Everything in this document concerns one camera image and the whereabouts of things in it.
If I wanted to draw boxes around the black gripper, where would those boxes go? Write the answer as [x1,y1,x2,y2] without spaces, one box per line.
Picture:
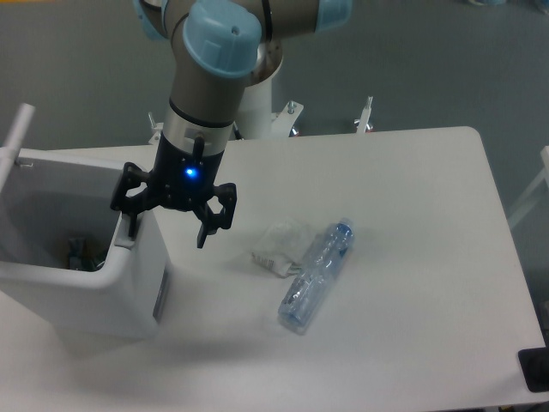
[110,135,237,249]

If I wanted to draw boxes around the white push-button trash can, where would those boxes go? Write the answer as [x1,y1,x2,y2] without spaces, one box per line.
[1,149,170,339]

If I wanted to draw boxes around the white trash can lid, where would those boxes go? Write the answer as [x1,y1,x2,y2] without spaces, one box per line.
[1,103,36,189]

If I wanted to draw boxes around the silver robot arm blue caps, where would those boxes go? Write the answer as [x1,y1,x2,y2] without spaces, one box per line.
[111,1,353,245]

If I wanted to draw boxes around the trash inside the can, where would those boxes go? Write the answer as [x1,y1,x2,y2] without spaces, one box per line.
[67,237,108,272]

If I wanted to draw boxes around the crumpled white paper wrapper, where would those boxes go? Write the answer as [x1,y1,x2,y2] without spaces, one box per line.
[250,218,317,278]

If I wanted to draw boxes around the crushed clear plastic water bottle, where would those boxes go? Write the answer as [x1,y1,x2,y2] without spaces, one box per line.
[278,218,354,334]

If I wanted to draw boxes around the black device at table corner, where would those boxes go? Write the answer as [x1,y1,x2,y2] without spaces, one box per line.
[518,347,548,393]

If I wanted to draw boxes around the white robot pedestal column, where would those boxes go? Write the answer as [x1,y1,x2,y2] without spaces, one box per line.
[233,36,284,142]

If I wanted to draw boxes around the white pedestal base frame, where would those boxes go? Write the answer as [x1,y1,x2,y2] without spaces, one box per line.
[148,96,374,145]

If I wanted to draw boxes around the white frame at right edge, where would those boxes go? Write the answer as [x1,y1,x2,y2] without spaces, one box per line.
[507,146,548,231]

